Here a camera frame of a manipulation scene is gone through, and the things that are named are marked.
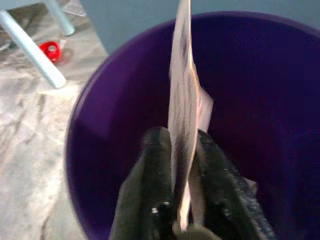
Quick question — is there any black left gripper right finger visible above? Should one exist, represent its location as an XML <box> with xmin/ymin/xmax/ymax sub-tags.
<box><xmin>191</xmin><ymin>128</ymin><xmax>276</xmax><ymax>240</ymax></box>

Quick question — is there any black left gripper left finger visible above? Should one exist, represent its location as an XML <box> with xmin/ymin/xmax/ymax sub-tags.
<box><xmin>108</xmin><ymin>126</ymin><xmax>176</xmax><ymax>240</ymax></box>

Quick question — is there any white printed torn cardboard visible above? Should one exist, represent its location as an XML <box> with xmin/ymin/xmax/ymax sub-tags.
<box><xmin>166</xmin><ymin>0</ymin><xmax>215</xmax><ymax>230</ymax></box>

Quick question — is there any purple plastic rubbish bin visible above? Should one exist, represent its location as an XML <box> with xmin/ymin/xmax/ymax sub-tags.
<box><xmin>64</xmin><ymin>11</ymin><xmax>320</xmax><ymax>240</ymax></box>

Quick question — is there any red plastic bottle cap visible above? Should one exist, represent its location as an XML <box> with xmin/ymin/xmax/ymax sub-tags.
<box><xmin>38</xmin><ymin>41</ymin><xmax>62</xmax><ymax>63</ymax></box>

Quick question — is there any white metal furniture leg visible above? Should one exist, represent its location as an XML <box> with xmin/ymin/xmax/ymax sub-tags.
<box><xmin>0</xmin><ymin>9</ymin><xmax>67</xmax><ymax>89</ymax></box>
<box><xmin>46</xmin><ymin>0</ymin><xmax>76</xmax><ymax>37</ymax></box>

